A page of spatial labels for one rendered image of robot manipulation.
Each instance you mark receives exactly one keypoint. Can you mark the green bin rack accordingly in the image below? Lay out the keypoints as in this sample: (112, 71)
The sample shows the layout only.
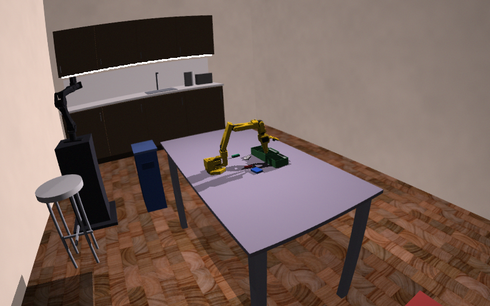
(273, 157)

